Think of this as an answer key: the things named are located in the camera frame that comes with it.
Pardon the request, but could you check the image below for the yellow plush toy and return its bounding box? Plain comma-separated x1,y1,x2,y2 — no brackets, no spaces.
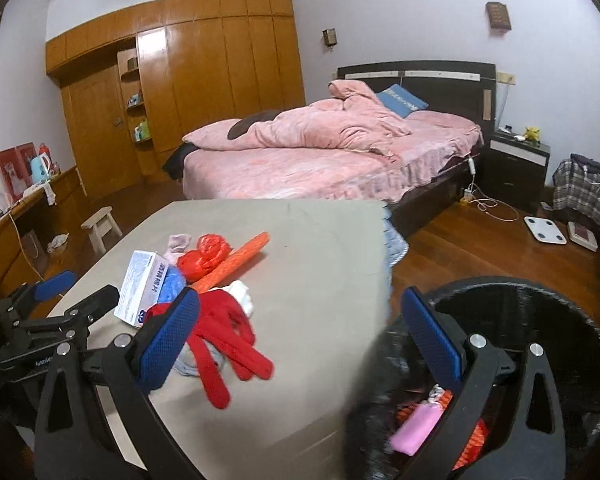
524,127,540,143

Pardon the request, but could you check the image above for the black trash bin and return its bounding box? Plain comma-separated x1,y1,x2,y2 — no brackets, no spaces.
343,276,600,479

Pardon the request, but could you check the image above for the pink small sock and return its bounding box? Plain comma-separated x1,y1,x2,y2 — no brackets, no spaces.
163,233,192,266

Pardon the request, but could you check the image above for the red plastic bag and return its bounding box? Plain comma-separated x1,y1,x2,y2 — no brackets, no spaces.
178,234,232,283

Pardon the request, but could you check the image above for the white blue cardboard box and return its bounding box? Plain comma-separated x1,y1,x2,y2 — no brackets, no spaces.
114,250,169,328

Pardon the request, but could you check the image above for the pink quilt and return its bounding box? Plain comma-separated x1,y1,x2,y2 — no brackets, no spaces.
183,79,411,157

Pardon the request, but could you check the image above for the brown wall lamp right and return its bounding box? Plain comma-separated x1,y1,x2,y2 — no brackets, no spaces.
486,1,512,32

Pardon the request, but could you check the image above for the white charger cable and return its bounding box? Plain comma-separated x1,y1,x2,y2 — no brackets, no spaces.
460,156,520,224

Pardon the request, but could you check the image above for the blue plastic bag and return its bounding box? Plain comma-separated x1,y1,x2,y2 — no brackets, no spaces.
157,266,187,304

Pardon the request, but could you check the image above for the blue pillow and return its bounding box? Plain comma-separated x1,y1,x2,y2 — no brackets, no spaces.
376,84,429,118

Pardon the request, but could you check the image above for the black white nightstand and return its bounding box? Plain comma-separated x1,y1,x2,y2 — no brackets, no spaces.
480,133,550,214

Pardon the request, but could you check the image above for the blue white kettle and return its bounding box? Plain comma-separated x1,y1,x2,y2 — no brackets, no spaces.
30,153,52,184

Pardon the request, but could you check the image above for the pink sachet in bin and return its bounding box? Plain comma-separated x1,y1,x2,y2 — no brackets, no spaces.
389,401,443,456

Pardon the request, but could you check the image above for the brown wall lamp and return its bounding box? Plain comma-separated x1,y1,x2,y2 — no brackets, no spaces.
322,28,338,49
486,1,512,32

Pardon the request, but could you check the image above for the white bathroom scale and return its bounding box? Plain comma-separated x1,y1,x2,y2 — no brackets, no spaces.
524,216,567,245

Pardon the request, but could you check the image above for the orange mesh tube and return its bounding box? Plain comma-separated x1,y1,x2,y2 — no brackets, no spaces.
190,232,270,294

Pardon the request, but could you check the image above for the wooden wardrobe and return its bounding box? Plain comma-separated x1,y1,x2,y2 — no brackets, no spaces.
45,0,304,200

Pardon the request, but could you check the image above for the dark wooden bed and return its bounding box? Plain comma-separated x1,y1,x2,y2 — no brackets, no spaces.
162,60,496,236

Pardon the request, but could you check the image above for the white crumpled tissue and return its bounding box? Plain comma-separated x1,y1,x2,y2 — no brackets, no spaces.
224,280,254,318

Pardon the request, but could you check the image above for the white small stool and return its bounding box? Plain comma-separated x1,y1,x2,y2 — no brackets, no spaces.
81,206,123,256

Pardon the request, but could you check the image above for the red photo frame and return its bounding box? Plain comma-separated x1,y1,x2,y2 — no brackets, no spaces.
0,142,36,202

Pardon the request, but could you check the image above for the wooden side desk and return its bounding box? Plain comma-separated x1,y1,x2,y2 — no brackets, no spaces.
0,167,90,298

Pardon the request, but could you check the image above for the plaid cloth on chair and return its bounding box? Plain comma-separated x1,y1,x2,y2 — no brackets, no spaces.
552,153,600,239

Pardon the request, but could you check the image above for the light blue knitted cloth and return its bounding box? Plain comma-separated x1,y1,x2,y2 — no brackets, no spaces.
382,206,410,269

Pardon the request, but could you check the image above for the brown wall lamp left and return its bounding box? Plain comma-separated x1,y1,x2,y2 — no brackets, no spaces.
322,28,338,49

